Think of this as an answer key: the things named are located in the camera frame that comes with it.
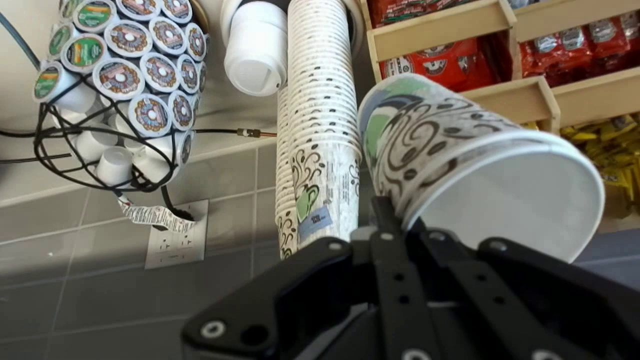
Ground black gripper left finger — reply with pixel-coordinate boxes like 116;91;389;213
181;196;443;360

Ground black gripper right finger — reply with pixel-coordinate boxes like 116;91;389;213
413;225;640;360

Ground stack of paper cups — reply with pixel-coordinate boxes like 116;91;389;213
274;0;369;262

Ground stack of white lids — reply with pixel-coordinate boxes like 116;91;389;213
220;0;291;99

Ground white wall outlet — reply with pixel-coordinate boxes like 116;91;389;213
145;197;211;272

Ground white paper cable tag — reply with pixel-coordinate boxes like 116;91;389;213
116;194;197;235

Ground wire coffee pod carousel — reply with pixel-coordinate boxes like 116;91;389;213
31;0;212;196

